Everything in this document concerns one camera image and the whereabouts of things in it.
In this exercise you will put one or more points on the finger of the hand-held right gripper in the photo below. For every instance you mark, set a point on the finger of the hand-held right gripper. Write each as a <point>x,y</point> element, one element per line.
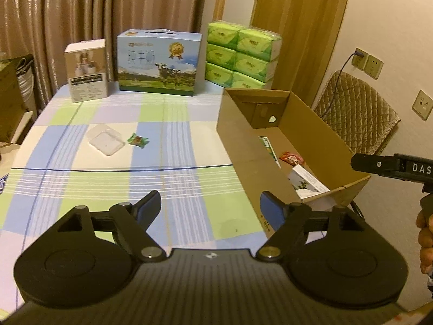
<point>372,164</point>

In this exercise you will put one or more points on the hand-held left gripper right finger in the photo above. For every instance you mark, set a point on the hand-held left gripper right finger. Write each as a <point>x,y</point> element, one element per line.
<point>270,206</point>

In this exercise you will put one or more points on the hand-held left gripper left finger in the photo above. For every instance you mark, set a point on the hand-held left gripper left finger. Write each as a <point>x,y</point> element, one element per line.
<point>150,203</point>

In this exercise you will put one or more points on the red snack packet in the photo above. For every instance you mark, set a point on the red snack packet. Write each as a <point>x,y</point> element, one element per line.
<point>291,159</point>

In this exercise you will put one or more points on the person's right hand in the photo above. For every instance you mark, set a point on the person's right hand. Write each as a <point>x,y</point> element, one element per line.
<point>426,240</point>

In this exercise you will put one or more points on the white and green small box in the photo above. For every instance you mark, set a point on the white and green small box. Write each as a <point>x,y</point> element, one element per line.
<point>306,179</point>

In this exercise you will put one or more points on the green and white flat packet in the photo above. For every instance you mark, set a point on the green and white flat packet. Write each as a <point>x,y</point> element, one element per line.
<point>269,150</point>

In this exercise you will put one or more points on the checked tablecloth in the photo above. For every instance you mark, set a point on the checked tablecloth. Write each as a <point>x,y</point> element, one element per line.
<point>101,176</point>

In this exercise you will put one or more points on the chair with quilted cover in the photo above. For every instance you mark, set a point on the chair with quilted cover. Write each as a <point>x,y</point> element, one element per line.
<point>355,108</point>

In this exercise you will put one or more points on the green candy packet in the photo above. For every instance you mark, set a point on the green candy packet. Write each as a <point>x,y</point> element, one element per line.
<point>138,140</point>

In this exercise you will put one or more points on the clear plastic lid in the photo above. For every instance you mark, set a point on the clear plastic lid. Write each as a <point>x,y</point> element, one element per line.
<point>105,140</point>

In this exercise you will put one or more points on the blue milk carton box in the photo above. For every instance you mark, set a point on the blue milk carton box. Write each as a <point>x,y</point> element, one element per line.
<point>159,64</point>

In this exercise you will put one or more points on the small beige product box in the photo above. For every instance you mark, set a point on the small beige product box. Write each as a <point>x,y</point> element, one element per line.
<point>87,74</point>

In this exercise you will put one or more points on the stack of green tissue packs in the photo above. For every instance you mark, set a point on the stack of green tissue packs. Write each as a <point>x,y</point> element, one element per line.
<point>242,56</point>

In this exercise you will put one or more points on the golden brown curtain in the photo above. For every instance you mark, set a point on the golden brown curtain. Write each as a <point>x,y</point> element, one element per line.
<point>297,23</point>

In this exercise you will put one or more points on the brown cardboard box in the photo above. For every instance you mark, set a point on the brown cardboard box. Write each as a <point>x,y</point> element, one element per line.
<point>12,101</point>

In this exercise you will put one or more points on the white plastic bag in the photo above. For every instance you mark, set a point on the white plastic bag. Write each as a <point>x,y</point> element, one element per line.
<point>26,81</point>

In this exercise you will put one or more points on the shiny beige curtain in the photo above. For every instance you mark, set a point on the shiny beige curtain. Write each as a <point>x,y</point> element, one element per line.
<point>101,6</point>

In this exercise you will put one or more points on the round hole wall socket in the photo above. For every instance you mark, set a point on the round hole wall socket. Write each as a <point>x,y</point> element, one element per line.
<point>423,105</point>

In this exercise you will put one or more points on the empty double wall socket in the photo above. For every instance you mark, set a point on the empty double wall socket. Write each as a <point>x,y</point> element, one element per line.
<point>374,67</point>

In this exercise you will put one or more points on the wall socket with plug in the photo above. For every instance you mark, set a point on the wall socket with plug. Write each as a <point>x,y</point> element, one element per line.
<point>359,61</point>

